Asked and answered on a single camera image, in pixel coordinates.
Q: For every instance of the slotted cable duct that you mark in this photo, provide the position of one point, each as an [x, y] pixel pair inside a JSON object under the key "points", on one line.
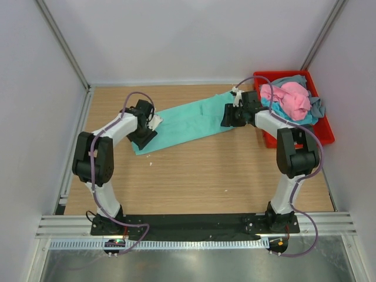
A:
{"points": [[113, 244]]}

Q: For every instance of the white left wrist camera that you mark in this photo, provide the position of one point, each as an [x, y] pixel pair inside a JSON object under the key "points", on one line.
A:
{"points": [[155, 122]]}

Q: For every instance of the grey t shirt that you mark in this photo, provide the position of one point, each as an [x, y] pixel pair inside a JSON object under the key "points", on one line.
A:
{"points": [[317, 107]]}

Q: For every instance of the aluminium frame rail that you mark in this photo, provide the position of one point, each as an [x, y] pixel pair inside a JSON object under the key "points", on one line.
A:
{"points": [[61, 227]]}

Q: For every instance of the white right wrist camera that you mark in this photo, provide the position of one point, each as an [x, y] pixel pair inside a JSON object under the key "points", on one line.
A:
{"points": [[237, 93]]}

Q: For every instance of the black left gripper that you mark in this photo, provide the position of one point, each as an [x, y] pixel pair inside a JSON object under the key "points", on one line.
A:
{"points": [[142, 142]]}

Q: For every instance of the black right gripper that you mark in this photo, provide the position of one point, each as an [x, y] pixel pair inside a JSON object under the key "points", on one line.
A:
{"points": [[228, 120]]}

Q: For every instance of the pink t shirt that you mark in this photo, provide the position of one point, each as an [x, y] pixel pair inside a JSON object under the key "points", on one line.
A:
{"points": [[286, 90]]}

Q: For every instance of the left aluminium corner post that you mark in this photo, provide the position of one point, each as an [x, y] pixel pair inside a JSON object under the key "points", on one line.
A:
{"points": [[46, 13]]}

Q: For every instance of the aluminium corner post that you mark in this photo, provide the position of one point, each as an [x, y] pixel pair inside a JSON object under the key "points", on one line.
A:
{"points": [[46, 13], [324, 32]]}

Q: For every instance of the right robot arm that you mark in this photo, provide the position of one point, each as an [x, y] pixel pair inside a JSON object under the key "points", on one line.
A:
{"points": [[297, 152]]}

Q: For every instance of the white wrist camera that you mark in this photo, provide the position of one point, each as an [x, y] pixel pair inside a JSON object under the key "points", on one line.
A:
{"points": [[155, 122], [237, 93]]}

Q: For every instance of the teal green t shirt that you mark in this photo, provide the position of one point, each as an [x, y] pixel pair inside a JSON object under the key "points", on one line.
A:
{"points": [[188, 122]]}

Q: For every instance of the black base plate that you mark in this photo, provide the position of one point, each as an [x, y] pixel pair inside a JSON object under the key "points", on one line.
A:
{"points": [[193, 227]]}

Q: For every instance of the right aluminium corner post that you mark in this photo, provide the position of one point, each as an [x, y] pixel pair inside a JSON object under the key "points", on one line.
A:
{"points": [[324, 32]]}

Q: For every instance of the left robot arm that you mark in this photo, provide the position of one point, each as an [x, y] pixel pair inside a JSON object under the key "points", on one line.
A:
{"points": [[93, 161]]}

